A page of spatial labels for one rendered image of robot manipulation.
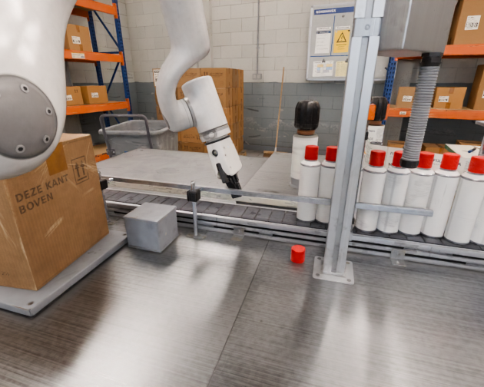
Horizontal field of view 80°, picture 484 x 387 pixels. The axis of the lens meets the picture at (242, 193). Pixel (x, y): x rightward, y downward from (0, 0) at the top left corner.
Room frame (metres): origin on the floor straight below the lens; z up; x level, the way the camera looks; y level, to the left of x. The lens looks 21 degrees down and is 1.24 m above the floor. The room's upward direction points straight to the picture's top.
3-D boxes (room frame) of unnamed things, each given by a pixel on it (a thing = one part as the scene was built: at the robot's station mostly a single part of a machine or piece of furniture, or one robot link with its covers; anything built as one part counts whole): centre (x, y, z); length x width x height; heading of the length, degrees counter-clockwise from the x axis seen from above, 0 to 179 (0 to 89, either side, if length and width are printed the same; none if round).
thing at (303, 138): (1.00, -0.22, 1.03); 0.09 x 0.09 x 0.30
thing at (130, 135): (3.11, 1.05, 0.48); 0.89 x 0.63 x 0.96; 176
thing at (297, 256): (0.61, -0.14, 0.85); 0.03 x 0.03 x 0.03
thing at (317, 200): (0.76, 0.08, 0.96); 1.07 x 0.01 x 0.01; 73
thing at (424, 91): (0.57, -0.34, 1.18); 0.04 x 0.04 x 0.21
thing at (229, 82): (4.61, 0.61, 0.70); 1.20 x 0.82 x 1.39; 73
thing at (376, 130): (1.24, -0.55, 1.04); 0.09 x 0.09 x 0.29
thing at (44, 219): (0.61, 0.53, 0.99); 0.30 x 0.24 x 0.27; 80
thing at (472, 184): (0.61, -0.52, 0.98); 0.05 x 0.05 x 0.20
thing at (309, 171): (0.73, -0.18, 0.98); 0.05 x 0.05 x 0.20
